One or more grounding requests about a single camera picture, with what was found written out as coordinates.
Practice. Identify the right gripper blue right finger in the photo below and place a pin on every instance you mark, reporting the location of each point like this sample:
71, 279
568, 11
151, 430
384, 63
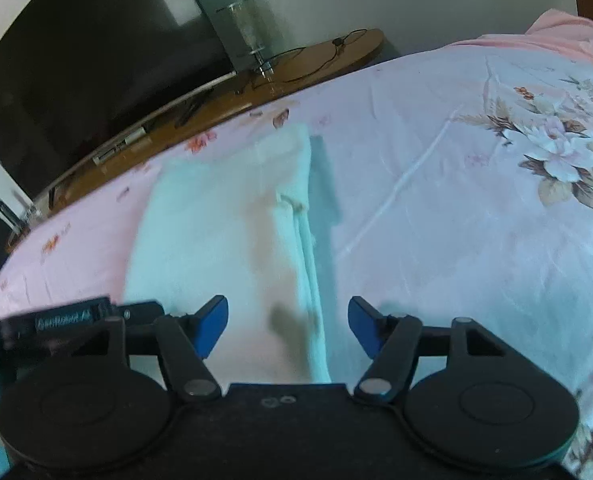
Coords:
391, 344

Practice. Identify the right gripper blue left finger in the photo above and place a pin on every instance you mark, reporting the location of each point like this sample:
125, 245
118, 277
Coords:
185, 343

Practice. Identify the cream white knit sweater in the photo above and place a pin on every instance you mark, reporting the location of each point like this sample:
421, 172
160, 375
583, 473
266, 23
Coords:
239, 227

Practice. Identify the pink floral bed sheet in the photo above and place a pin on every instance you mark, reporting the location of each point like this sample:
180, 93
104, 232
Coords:
455, 182

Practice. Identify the silver set-top box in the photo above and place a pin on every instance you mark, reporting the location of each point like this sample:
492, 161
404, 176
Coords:
109, 151

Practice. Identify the large black curved television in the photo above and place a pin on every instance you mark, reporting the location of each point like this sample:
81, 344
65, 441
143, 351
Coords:
76, 75

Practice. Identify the brown wooden tv cabinet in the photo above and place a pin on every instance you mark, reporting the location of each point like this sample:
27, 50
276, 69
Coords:
295, 70

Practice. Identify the glass cylinder table lamp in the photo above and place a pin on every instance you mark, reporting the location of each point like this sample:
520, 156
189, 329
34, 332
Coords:
243, 15

